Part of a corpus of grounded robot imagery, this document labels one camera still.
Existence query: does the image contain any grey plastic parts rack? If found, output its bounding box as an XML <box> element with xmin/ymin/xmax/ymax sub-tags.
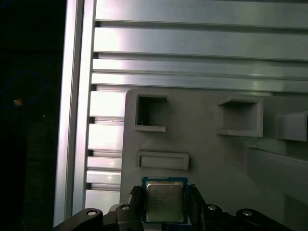
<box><xmin>119</xmin><ymin>87</ymin><xmax>308</xmax><ymax>231</ymax></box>

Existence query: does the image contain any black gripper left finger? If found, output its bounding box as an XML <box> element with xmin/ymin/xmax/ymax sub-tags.
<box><xmin>51</xmin><ymin>185</ymin><xmax>145</xmax><ymax>231</ymax></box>

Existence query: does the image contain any CPU with silver top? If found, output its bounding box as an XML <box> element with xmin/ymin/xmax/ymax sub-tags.
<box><xmin>141</xmin><ymin>177</ymin><xmax>190</xmax><ymax>223</ymax></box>

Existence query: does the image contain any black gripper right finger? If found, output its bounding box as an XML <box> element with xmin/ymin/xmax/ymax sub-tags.
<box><xmin>189</xmin><ymin>184</ymin><xmax>293</xmax><ymax>231</ymax></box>

